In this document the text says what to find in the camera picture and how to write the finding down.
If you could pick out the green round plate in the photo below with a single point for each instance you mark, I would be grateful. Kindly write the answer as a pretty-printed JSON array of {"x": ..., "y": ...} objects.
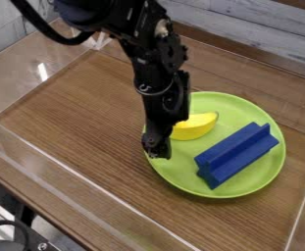
[{"x": 236, "y": 113}]

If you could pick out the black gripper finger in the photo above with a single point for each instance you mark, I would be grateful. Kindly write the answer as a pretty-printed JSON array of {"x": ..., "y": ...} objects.
[{"x": 157, "y": 144}]

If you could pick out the yellow toy banana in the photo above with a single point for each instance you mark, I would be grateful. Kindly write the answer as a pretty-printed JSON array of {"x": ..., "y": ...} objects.
[{"x": 196, "y": 127}]

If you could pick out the clear acrylic tray wall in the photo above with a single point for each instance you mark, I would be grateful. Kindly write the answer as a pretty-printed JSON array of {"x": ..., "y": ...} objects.
[{"x": 98, "y": 219}]

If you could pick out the black metal table leg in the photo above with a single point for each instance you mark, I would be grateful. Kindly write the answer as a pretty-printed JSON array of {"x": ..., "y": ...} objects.
[{"x": 38, "y": 242}]

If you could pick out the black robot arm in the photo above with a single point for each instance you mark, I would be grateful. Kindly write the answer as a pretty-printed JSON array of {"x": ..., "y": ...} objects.
[{"x": 139, "y": 24}]

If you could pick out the blue T-shaped block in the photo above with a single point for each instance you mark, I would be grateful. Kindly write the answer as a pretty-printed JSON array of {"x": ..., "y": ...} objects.
[{"x": 234, "y": 153}]

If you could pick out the clear acrylic corner bracket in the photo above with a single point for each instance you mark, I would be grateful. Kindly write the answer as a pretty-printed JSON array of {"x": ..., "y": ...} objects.
[{"x": 97, "y": 41}]

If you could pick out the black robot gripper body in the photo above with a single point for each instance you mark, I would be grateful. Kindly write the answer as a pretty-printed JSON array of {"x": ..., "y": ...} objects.
[{"x": 166, "y": 99}]

